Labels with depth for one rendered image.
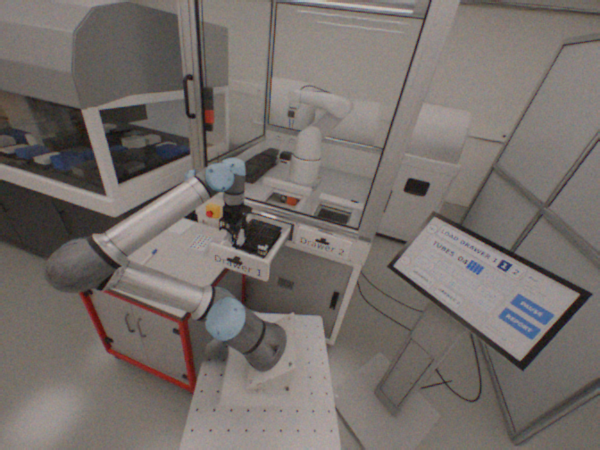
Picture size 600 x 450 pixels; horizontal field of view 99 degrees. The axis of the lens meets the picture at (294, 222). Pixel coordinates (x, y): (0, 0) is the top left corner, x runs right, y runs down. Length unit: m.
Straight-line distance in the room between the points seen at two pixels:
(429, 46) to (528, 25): 3.50
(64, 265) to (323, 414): 0.81
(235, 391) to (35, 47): 1.56
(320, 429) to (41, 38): 1.78
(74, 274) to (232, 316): 0.38
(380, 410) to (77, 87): 2.19
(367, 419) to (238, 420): 1.03
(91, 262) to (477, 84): 4.38
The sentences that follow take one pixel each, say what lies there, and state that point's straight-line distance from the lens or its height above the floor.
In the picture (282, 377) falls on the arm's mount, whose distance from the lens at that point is 0.90.
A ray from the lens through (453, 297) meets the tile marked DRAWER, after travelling 1.15.
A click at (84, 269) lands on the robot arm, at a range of 0.72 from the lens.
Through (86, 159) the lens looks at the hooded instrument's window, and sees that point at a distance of 1.68.
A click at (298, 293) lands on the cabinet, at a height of 0.43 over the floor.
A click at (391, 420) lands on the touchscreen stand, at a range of 1.90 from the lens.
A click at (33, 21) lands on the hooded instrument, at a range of 1.71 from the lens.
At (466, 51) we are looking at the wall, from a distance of 4.42.
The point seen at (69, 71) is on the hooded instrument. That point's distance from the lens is 1.51.
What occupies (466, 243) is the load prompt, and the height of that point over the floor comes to 1.16.
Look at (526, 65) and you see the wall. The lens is 4.60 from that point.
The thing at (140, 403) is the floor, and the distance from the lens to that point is 1.90.
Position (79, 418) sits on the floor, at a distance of 1.97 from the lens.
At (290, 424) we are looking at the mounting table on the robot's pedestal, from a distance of 0.97.
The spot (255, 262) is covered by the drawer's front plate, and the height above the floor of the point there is 0.91.
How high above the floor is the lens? 1.67
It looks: 33 degrees down
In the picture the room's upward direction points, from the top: 9 degrees clockwise
